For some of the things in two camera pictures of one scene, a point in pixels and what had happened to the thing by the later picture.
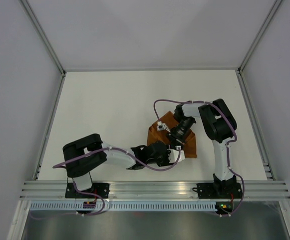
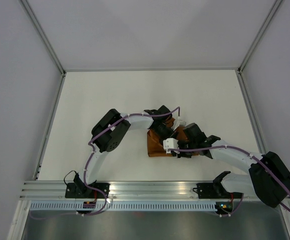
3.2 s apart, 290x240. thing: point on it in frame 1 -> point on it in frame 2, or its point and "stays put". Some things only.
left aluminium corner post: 44,37 stays put
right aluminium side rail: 255,126 stays put
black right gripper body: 181,130 -> 188,144
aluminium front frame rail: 156,191 stays put
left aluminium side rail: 49,127 stays put
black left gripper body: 162,161 -> 163,132
